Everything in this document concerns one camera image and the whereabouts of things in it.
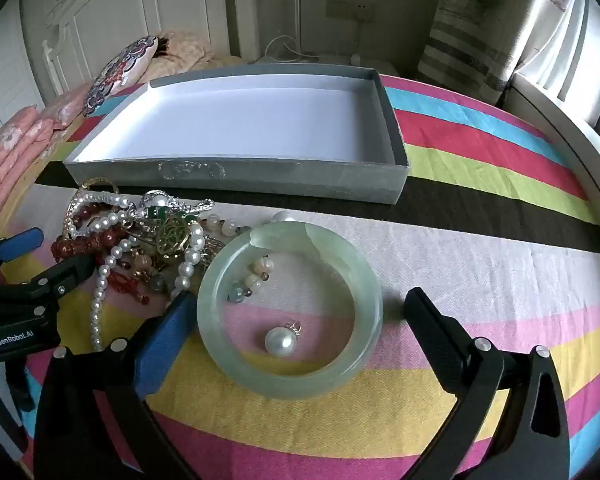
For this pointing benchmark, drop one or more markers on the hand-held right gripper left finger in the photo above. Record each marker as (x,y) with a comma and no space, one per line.
(165,340)

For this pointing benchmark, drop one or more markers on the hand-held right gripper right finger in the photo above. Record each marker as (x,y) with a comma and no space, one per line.
(430,325)

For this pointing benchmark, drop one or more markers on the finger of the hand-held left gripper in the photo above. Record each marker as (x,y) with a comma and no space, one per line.
(65,275)
(22,242)

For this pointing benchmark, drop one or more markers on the pale green jade bangle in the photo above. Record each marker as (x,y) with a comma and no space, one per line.
(210,310)

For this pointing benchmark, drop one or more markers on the gold bangle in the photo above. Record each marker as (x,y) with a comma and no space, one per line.
(97,181)

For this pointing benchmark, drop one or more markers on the gold openwork pendant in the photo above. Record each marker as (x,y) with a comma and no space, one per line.
(170,235)

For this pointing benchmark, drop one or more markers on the green jade pendant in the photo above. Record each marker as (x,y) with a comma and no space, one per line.
(156,212)

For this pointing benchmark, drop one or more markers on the grey cardboard box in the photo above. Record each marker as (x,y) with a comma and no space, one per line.
(255,120)

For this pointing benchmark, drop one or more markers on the pink floral quilt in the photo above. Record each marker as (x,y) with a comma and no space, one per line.
(10,150)

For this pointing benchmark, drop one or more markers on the striped colourful bedsheet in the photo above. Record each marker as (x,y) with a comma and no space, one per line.
(480,240)

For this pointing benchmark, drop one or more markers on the white pearl pendant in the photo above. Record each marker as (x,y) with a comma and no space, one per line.
(280,342)

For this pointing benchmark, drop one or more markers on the white wardrobe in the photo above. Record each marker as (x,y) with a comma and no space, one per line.
(5,70)

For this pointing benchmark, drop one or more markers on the round patterned cushion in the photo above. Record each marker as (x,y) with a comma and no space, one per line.
(120,70)

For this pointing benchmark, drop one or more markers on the peach fluffy blanket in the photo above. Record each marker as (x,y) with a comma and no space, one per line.
(185,50)

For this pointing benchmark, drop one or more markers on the white wooden headboard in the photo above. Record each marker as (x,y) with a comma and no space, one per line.
(120,5)

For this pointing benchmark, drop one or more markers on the beige striped curtain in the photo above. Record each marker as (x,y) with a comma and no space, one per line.
(475,25)

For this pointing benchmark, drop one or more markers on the wall socket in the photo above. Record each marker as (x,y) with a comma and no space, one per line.
(350,9)

